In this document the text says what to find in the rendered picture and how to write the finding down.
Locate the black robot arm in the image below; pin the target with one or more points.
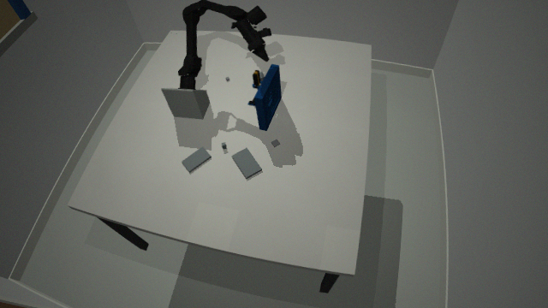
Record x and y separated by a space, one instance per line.
191 16

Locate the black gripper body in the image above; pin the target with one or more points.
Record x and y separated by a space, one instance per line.
253 42

